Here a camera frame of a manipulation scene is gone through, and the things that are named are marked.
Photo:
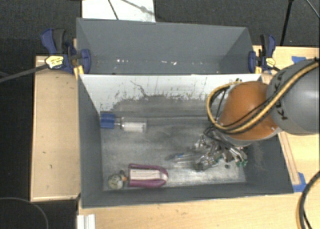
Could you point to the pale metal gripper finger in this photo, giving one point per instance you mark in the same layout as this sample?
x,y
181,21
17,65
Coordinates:
x,y
198,146
183,158

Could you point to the grey metal bin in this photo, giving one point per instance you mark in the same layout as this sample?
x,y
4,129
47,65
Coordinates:
x,y
150,148

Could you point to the clear plastic bottle blue cap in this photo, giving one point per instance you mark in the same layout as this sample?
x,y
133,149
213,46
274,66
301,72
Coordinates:
x,y
130,123

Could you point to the small round grey toy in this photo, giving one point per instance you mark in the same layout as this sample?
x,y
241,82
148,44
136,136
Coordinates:
x,y
115,181

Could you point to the pale wood board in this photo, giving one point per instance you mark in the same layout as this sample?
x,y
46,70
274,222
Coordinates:
x,y
55,135

